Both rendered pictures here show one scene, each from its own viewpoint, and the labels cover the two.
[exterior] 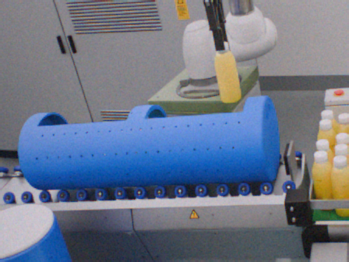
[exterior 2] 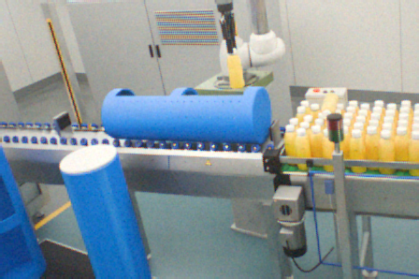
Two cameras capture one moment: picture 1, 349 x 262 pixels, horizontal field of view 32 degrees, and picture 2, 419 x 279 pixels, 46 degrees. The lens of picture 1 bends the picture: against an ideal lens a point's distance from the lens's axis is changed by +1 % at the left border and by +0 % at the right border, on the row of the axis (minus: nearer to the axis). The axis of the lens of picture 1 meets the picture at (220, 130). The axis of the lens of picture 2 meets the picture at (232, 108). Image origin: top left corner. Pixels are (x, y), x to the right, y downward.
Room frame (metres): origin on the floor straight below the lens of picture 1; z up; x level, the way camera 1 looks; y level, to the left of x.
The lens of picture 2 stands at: (-0.44, -0.28, 2.05)
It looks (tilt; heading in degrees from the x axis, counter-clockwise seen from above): 22 degrees down; 7
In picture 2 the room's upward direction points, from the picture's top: 10 degrees counter-clockwise
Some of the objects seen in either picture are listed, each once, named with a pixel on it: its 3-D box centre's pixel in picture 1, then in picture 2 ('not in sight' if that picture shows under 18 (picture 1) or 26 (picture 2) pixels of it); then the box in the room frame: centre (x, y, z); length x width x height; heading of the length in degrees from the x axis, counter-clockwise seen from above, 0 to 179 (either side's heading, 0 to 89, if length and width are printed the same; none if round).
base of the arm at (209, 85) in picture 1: (203, 79); (233, 77); (2.45, 0.03, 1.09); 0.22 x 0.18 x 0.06; 66
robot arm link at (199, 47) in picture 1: (203, 47); (234, 54); (2.44, 0.00, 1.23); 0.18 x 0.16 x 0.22; 93
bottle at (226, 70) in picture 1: (227, 74); (235, 69); (1.82, -0.06, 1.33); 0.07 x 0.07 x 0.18
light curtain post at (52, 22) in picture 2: not in sight; (83, 125); (2.55, 1.10, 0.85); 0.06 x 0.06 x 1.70; 72
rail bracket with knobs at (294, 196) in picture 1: (298, 207); (272, 161); (1.56, -0.19, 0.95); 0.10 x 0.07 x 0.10; 162
